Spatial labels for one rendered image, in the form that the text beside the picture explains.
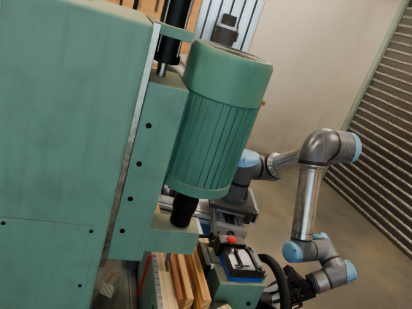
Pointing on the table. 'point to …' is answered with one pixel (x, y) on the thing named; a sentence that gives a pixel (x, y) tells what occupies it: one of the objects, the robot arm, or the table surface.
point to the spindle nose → (183, 209)
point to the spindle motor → (216, 118)
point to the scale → (157, 281)
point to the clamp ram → (206, 260)
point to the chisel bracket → (171, 236)
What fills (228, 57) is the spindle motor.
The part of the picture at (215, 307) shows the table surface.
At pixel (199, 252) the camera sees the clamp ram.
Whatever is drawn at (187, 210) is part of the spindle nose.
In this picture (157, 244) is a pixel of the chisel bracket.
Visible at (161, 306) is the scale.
